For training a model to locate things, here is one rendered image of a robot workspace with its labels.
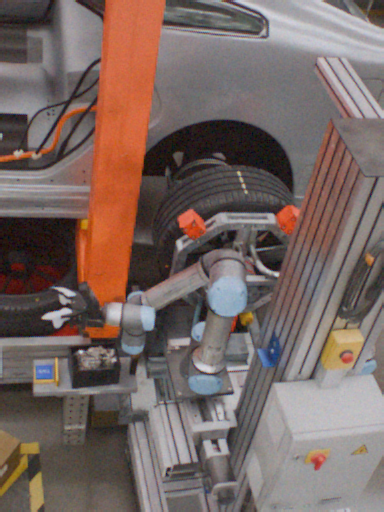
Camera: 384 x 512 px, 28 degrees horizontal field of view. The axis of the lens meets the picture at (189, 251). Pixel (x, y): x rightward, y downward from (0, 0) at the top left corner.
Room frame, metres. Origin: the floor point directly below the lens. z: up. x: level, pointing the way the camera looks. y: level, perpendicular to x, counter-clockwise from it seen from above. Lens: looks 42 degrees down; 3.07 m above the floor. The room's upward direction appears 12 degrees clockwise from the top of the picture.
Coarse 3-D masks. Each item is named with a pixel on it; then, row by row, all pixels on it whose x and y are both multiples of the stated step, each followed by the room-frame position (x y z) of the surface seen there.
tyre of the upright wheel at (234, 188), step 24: (216, 168) 2.65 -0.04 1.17; (240, 168) 2.67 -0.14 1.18; (168, 192) 2.60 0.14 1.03; (192, 192) 2.52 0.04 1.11; (216, 192) 2.50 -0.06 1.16; (240, 192) 2.50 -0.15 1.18; (264, 192) 2.55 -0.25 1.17; (288, 192) 2.71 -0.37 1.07; (168, 216) 2.47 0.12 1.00; (168, 240) 2.39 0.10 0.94; (168, 264) 2.39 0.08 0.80
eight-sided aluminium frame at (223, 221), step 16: (208, 224) 2.39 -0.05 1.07; (224, 224) 2.36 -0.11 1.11; (240, 224) 2.38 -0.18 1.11; (256, 224) 2.40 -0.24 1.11; (272, 224) 2.42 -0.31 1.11; (192, 240) 2.34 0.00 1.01; (288, 240) 2.45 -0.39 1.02; (176, 256) 2.33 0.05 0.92; (176, 272) 2.32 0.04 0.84; (272, 288) 2.49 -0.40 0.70; (192, 304) 2.35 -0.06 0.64; (256, 304) 2.43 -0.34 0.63
